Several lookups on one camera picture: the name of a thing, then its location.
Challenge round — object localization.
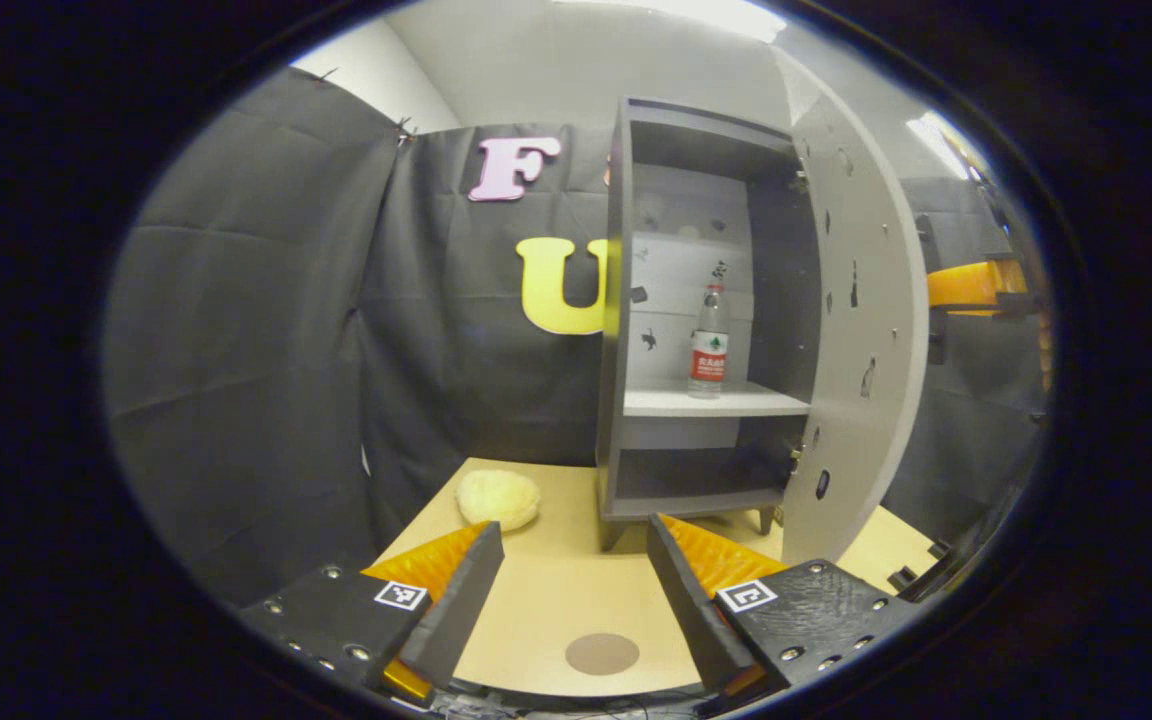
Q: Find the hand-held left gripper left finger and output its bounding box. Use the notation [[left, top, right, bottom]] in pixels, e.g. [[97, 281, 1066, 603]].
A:
[[236, 520, 505, 706]]

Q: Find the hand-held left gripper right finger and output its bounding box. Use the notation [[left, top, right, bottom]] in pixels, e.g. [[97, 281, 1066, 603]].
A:
[[646, 514, 922, 701]]

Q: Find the round brown coaster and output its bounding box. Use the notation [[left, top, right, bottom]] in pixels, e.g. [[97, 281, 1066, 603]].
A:
[[565, 633, 640, 676]]

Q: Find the dark grey cabinet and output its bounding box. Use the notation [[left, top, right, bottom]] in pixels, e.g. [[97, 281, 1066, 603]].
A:
[[596, 97, 822, 551]]

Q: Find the clear plastic bottle red label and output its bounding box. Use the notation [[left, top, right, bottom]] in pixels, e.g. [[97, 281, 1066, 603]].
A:
[[688, 284, 730, 400]]

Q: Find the pale yellow round bun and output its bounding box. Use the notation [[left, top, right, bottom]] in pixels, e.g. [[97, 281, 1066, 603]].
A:
[[455, 469, 542, 532]]

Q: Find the black backdrop cloth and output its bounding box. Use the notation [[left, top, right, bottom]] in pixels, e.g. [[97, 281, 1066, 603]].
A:
[[101, 65, 1049, 601]]

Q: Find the black door handle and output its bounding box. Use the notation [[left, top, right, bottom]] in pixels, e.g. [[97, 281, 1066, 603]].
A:
[[919, 213, 945, 366]]

